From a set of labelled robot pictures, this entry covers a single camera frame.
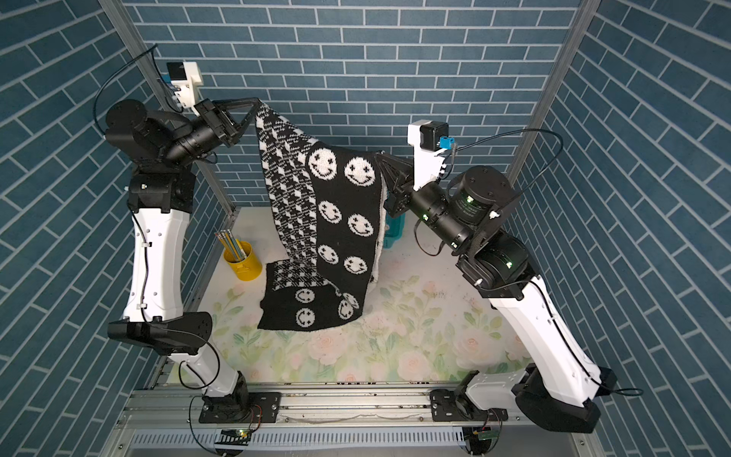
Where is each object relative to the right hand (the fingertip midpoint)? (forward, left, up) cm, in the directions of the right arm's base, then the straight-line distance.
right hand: (389, 157), depth 46 cm
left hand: (+10, +23, +2) cm, 25 cm away
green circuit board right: (-30, -28, -59) cm, 72 cm away
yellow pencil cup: (+9, +46, -52) cm, 70 cm away
